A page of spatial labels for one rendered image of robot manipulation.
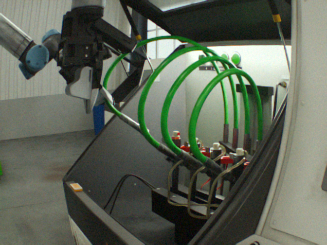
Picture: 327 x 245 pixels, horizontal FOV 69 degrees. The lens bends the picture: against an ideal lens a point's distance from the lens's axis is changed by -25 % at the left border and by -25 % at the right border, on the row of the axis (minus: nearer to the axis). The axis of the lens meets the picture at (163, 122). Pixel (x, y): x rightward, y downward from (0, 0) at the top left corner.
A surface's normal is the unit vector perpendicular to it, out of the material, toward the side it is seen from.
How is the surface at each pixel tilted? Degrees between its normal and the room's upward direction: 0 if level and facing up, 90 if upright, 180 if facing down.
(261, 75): 90
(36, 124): 90
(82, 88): 93
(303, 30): 76
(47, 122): 90
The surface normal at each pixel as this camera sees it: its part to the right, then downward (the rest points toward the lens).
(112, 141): 0.57, 0.12
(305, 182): -0.80, -0.15
